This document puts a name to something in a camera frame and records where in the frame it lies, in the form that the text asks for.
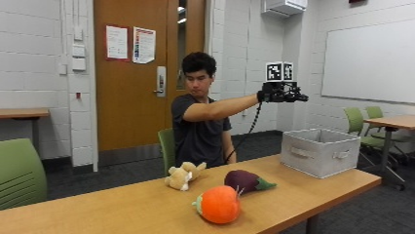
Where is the white marker cube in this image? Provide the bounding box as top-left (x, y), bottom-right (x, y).
top-left (265, 60), bottom-right (295, 83)

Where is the green chair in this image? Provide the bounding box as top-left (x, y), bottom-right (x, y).
top-left (0, 137), bottom-right (49, 212)
top-left (365, 105), bottom-right (415, 144)
top-left (342, 106), bottom-right (401, 169)
top-left (158, 127), bottom-right (179, 176)

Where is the grey fabric storage bin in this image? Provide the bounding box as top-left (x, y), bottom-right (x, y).
top-left (280, 128), bottom-right (362, 179)

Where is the whiteboard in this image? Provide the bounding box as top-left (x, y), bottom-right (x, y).
top-left (321, 19), bottom-right (415, 104)

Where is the the person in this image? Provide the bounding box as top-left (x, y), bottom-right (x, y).
top-left (171, 51), bottom-right (311, 169)

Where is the wooden side table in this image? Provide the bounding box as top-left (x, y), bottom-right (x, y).
top-left (364, 114), bottom-right (415, 192)
top-left (0, 107), bottom-right (53, 154)

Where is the purple plush eggplant toy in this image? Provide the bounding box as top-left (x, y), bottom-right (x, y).
top-left (224, 169), bottom-right (279, 196)

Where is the tan plush dog toy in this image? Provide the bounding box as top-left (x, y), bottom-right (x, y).
top-left (164, 161), bottom-right (208, 192)

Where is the orange plush pumpkin toy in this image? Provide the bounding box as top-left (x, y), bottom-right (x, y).
top-left (191, 185), bottom-right (245, 225)

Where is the colourful paper poster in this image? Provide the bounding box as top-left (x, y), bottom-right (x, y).
top-left (131, 26), bottom-right (158, 64)

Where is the wooden door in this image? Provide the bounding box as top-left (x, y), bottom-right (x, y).
top-left (92, 0), bottom-right (208, 152)

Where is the white paper notice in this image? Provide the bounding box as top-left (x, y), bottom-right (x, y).
top-left (106, 24), bottom-right (131, 61)

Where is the black glove cable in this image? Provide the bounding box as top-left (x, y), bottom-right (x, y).
top-left (224, 101), bottom-right (265, 165)

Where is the white wall box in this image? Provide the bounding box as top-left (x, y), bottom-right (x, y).
top-left (260, 0), bottom-right (309, 18)

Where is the silver door handle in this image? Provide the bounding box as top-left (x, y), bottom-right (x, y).
top-left (154, 65), bottom-right (168, 98)

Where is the white wall switch panel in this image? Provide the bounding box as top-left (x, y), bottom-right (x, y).
top-left (72, 58), bottom-right (87, 72)
top-left (72, 44), bottom-right (87, 59)

